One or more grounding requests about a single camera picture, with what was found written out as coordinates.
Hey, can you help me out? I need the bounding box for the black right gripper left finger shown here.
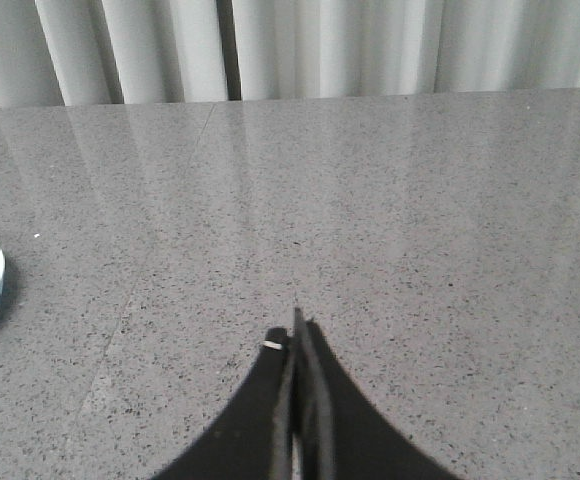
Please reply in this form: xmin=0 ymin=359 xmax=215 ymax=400
xmin=155 ymin=327 xmax=295 ymax=479

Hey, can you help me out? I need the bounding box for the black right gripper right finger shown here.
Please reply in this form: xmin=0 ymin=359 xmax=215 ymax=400
xmin=293 ymin=308 xmax=456 ymax=479

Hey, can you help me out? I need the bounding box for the white pleated curtain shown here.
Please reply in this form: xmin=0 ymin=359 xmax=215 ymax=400
xmin=0 ymin=1 xmax=580 ymax=107

